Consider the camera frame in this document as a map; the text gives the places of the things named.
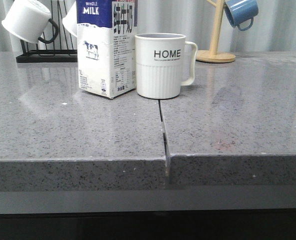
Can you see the whole milk carton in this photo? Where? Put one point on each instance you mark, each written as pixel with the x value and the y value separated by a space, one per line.
pixel 106 46

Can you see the white HOME mug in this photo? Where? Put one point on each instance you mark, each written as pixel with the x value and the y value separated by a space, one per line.
pixel 159 64

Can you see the wooden mug tree stand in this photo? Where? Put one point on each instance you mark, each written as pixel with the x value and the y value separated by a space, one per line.
pixel 213 55

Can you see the blue hanging mug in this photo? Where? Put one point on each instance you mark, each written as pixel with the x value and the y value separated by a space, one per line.
pixel 241 13

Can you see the black wire mug rack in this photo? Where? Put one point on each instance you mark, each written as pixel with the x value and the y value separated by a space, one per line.
pixel 64 47

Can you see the white mug black handle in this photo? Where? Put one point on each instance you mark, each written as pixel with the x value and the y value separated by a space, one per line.
pixel 27 20
pixel 70 21

